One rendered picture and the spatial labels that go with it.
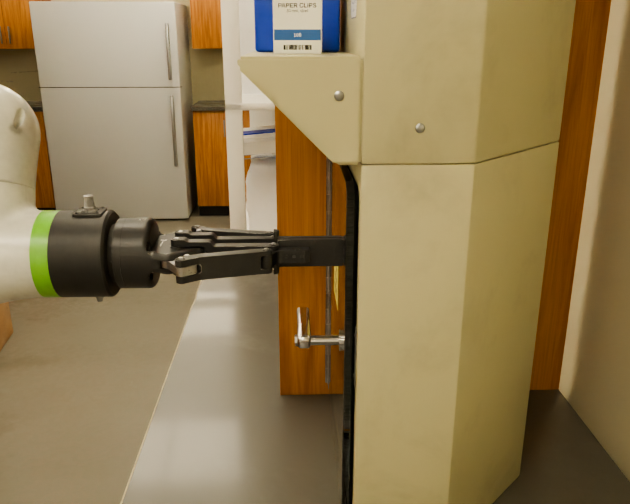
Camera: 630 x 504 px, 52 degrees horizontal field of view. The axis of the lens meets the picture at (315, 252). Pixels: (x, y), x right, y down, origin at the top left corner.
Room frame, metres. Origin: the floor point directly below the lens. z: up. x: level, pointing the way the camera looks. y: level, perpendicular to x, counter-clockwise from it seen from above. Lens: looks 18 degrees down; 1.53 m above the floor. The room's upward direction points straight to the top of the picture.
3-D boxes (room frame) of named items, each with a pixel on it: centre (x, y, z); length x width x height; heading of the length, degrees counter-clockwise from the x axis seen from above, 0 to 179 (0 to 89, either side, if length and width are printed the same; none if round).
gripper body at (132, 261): (0.65, 0.16, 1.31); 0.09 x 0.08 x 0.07; 92
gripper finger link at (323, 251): (0.65, 0.00, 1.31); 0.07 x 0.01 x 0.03; 92
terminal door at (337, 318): (0.77, -0.03, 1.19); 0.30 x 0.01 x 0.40; 2
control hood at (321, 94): (0.77, 0.02, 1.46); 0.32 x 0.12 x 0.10; 2
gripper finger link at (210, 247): (0.64, 0.09, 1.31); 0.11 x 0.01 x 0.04; 91
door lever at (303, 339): (0.70, 0.00, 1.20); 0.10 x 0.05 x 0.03; 2
